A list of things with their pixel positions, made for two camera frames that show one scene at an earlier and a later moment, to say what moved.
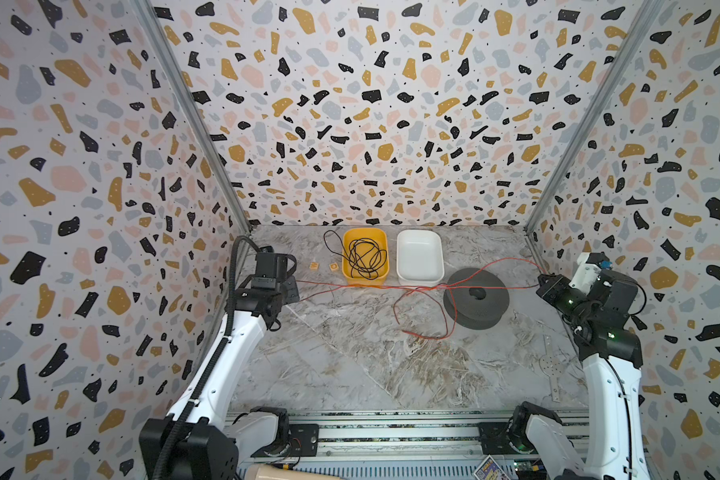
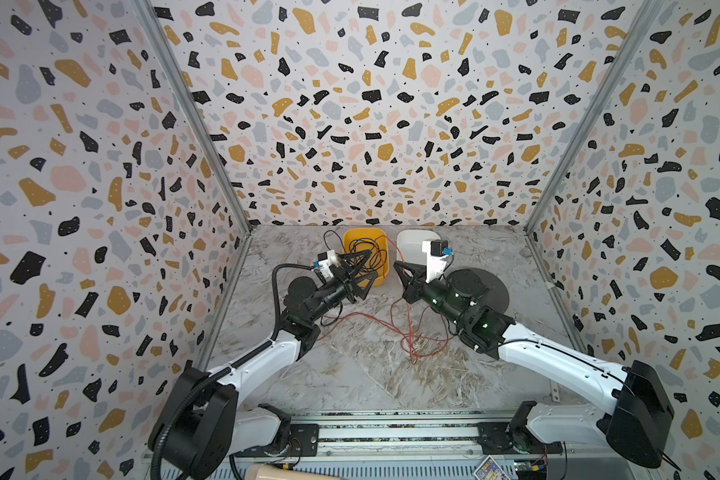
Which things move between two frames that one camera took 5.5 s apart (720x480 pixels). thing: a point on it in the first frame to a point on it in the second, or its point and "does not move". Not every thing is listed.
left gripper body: x=288 y=290 to x=328 y=295
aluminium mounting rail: x=401 y=437 does not move
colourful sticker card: x=490 y=470 does not move
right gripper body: x=552 y=288 to x=419 y=283
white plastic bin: x=419 y=257 does not move
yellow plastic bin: x=365 y=259 does not move
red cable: x=425 y=311 to x=406 y=334
